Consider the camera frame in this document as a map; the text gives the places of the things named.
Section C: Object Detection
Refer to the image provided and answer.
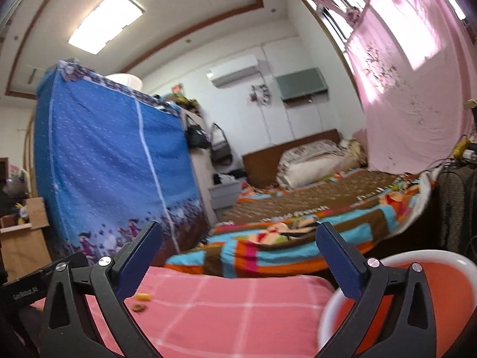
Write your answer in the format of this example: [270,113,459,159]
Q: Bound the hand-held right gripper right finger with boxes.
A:
[315,222,438,358]

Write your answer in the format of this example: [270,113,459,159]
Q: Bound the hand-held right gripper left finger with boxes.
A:
[37,221,166,358]

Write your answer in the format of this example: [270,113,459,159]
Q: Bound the orange bin white rim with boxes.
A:
[318,249,477,358]

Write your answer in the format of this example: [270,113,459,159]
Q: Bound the light wooden cabinet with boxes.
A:
[0,220,53,282]

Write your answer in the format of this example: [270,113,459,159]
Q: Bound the colourful printed bed blanket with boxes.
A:
[166,168,438,278]

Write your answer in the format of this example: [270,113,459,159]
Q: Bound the brown cardboard piece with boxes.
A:
[24,196,50,229]

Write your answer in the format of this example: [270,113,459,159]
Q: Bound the grey plush toy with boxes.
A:
[5,166,30,198]

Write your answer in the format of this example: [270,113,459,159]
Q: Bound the floral pillow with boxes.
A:
[278,140,368,191]

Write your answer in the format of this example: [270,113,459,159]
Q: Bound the pink checked blanket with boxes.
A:
[28,265,336,358]

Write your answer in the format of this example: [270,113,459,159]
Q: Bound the grey nightstand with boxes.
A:
[208,181,243,210]

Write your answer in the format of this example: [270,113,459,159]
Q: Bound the white tall cabinet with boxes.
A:
[181,109,219,224]

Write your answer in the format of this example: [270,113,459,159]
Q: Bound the blue fabric wardrobe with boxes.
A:
[33,60,209,269]

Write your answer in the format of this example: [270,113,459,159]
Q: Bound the black clothes pile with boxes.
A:
[212,169,247,185]

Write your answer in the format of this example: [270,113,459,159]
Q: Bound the black mesh chair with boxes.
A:
[436,166,477,265]

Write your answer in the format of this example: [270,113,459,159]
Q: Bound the brown wooden headboard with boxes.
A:
[242,129,340,189]

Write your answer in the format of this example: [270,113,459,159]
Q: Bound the bamboo rack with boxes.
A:
[22,117,37,198]

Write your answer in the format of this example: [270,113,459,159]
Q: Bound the black hanging bag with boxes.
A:
[185,123,211,149]

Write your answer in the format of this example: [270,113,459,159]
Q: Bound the grey hanging bag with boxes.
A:
[210,122,232,165]

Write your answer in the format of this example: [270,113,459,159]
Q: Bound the plush toys pile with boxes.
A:
[160,84,198,110]

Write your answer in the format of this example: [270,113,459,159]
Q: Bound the white round lampshade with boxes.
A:
[105,73,143,91]

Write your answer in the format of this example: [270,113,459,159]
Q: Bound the pink curtain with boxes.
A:
[281,0,477,176]

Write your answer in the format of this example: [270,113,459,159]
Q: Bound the white air conditioner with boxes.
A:
[206,54,259,87]

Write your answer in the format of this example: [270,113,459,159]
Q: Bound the rectangular ceiling light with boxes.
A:
[68,0,144,55]

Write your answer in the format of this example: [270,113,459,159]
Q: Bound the wall hook ornament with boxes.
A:
[249,84,272,107]

